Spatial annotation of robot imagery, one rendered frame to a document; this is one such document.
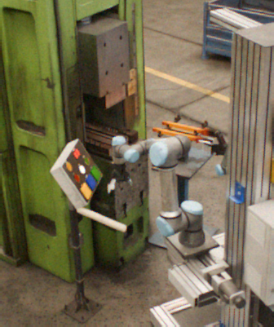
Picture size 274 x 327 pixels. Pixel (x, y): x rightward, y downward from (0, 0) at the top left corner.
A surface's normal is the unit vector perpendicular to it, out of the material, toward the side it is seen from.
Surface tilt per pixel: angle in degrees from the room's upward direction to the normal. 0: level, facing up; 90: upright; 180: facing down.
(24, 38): 89
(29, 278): 0
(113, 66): 90
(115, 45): 90
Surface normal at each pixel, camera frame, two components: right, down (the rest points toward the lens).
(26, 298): -0.06, -0.87
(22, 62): -0.64, 0.39
